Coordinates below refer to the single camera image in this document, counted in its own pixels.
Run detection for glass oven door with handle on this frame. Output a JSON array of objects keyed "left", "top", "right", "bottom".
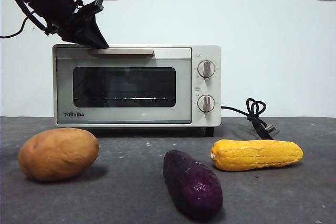
[{"left": 54, "top": 47, "right": 192, "bottom": 124}]

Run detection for brown potato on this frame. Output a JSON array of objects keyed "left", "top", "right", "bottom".
[{"left": 18, "top": 127, "right": 100, "bottom": 182}]

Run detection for round white oven knob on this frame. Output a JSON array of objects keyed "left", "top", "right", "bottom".
[
  {"left": 197, "top": 94, "right": 216, "bottom": 112},
  {"left": 197, "top": 60, "right": 217, "bottom": 79}
]

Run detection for white Toshiba toaster oven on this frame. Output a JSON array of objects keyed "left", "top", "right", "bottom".
[{"left": 51, "top": 44, "right": 222, "bottom": 137}]

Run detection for purple sweet potato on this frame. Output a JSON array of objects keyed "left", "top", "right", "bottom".
[{"left": 162, "top": 150, "right": 223, "bottom": 221}]

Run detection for yellow corn cob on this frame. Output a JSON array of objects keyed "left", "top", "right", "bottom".
[{"left": 209, "top": 139, "right": 304, "bottom": 172}]

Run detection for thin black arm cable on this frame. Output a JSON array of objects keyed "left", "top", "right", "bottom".
[{"left": 0, "top": 15, "right": 29, "bottom": 40}]

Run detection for metal wire oven rack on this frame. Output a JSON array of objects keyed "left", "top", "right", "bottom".
[{"left": 74, "top": 97, "right": 176, "bottom": 101}]

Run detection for black oven power cable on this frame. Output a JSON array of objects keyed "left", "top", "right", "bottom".
[{"left": 220, "top": 98, "right": 281, "bottom": 141}]

